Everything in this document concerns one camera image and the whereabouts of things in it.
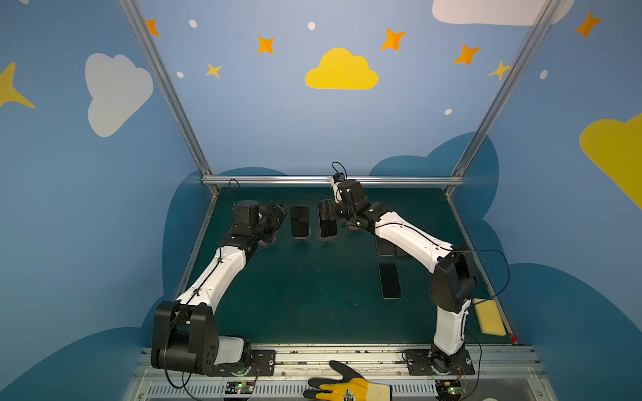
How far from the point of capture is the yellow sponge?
81 cm

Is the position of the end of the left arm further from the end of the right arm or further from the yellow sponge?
the yellow sponge

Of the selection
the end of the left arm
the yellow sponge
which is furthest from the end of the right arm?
the yellow sponge
